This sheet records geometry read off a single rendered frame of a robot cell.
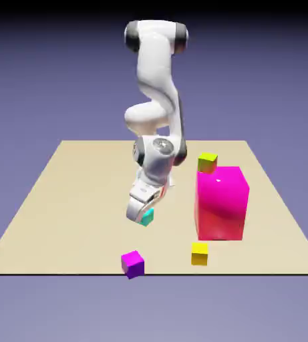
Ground large pink box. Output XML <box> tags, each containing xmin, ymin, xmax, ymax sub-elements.
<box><xmin>194</xmin><ymin>166</ymin><xmax>251</xmax><ymax>241</ymax></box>

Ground small yellow cube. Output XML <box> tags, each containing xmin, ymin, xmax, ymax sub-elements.
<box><xmin>190</xmin><ymin>242</ymin><xmax>209</xmax><ymax>267</ymax></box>

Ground small yellow-green cube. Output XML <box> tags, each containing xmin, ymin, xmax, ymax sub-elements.
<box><xmin>197</xmin><ymin>152</ymin><xmax>219</xmax><ymax>174</ymax></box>

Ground small purple cube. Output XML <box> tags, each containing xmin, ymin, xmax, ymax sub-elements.
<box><xmin>120</xmin><ymin>250</ymin><xmax>146</xmax><ymax>281</ymax></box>

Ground small teal cube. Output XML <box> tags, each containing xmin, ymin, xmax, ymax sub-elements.
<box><xmin>138</xmin><ymin>208</ymin><xmax>155</xmax><ymax>227</ymax></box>

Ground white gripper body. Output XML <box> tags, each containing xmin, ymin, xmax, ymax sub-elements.
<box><xmin>126</xmin><ymin>196</ymin><xmax>154</xmax><ymax>223</ymax></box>

